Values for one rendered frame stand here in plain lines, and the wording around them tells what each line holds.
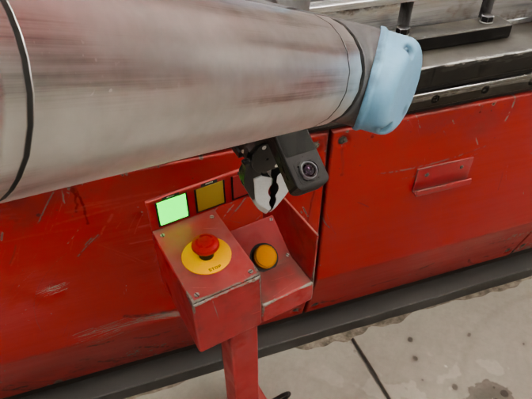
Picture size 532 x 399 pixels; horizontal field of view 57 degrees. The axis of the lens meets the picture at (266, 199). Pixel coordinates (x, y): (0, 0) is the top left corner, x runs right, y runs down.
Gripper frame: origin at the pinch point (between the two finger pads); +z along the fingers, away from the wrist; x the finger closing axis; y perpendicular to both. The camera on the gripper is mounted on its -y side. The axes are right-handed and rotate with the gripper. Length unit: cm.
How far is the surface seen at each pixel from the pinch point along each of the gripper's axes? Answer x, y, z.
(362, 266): -38, 13, 54
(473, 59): -55, 15, -2
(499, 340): -77, -14, 83
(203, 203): 6.4, 9.3, 4.6
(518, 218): -86, 4, 51
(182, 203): 9.7, 9.4, 3.0
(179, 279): 14.9, -1.4, 5.8
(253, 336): 3.5, -2.9, 29.0
